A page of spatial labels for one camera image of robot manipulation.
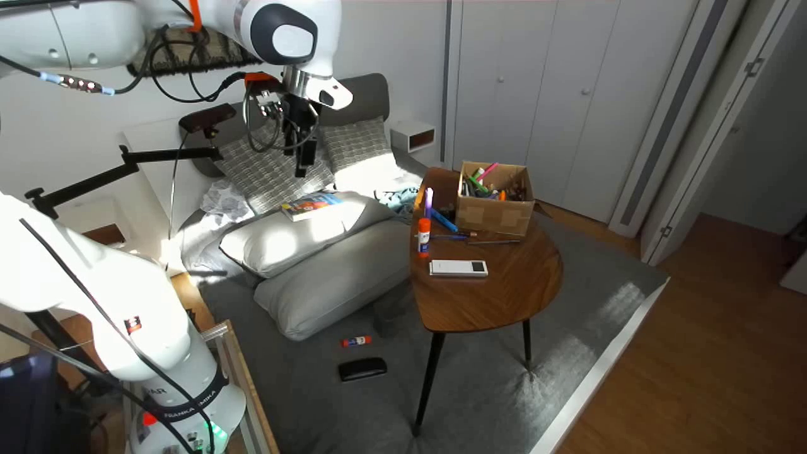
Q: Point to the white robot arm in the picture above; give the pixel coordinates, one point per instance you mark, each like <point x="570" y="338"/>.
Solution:
<point x="140" y="326"/>

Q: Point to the black case on bed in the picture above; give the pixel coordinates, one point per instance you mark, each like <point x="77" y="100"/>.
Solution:
<point x="361" y="369"/>

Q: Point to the light grey pillow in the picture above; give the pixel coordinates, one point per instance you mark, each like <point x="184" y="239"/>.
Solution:
<point x="273" y="243"/>

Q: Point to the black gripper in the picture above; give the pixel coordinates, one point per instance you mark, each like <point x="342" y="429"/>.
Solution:
<point x="293" y="122"/>

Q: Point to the upright glue stick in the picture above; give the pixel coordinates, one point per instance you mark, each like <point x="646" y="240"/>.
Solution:
<point x="424" y="225"/>

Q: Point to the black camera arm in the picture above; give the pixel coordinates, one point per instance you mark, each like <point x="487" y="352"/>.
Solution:
<point x="130" y="164"/>

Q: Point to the white remote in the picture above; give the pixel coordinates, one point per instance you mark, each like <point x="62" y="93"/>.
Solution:
<point x="458" y="269"/>

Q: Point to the wooden side table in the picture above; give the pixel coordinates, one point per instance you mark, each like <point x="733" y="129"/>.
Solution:
<point x="524" y="280"/>

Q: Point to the grey bed blanket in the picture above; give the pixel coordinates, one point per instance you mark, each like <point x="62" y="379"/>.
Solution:
<point x="485" y="399"/>

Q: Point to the book on pillow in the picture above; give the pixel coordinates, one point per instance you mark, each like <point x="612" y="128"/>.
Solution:
<point x="312" y="205"/>

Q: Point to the white nightstand box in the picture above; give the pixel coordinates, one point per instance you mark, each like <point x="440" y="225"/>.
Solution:
<point x="413" y="138"/>

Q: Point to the small glue stick on bed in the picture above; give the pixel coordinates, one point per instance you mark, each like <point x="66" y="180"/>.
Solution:
<point x="356" y="342"/>

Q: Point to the cardboard box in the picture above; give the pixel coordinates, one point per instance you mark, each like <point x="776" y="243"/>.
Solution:
<point x="496" y="198"/>

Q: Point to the blue marker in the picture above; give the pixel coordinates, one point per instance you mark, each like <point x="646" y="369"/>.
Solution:
<point x="445" y="222"/>

